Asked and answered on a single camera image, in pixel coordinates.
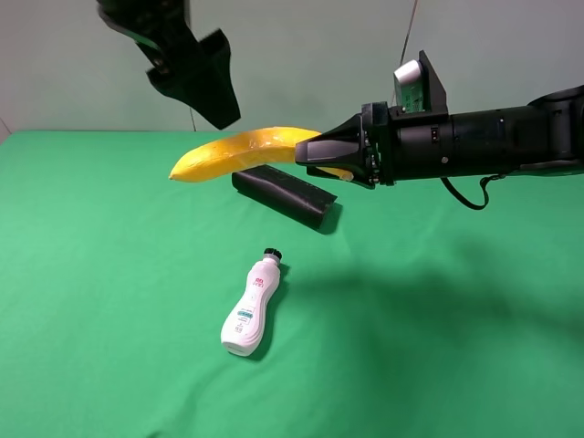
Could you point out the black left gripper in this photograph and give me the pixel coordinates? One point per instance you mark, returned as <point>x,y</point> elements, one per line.
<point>197,75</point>

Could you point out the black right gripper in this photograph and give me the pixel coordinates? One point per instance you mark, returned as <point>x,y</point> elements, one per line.
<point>358,151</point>

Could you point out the yellow banana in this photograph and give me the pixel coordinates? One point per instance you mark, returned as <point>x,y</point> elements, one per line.
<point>239,152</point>

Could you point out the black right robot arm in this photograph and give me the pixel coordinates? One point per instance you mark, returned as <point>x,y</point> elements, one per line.
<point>543,138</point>

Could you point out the black rectangular case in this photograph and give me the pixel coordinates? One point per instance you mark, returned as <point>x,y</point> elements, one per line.
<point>295,198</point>

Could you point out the green table cloth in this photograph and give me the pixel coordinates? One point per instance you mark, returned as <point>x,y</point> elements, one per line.
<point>407,316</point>

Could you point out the white bottle black cap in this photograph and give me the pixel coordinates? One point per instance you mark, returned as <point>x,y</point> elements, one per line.
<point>244,327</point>

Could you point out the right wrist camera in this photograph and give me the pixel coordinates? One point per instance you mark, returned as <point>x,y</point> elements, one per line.
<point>418,88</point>

